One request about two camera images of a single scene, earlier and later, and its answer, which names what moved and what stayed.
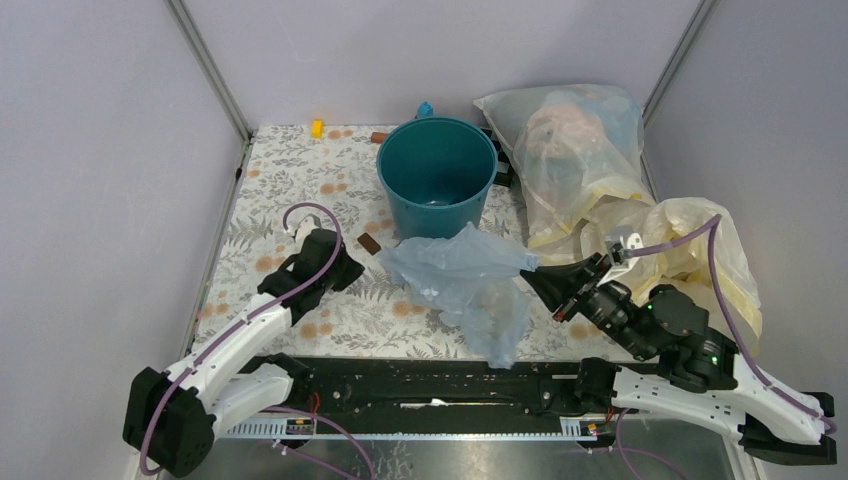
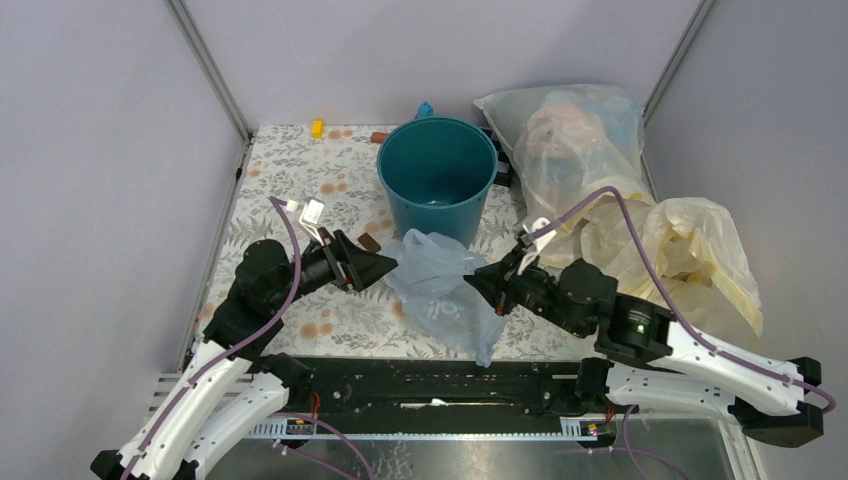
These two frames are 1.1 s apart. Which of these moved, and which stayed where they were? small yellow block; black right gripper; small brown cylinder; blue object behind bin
Moved: black right gripper
Stayed: small yellow block; small brown cylinder; blue object behind bin
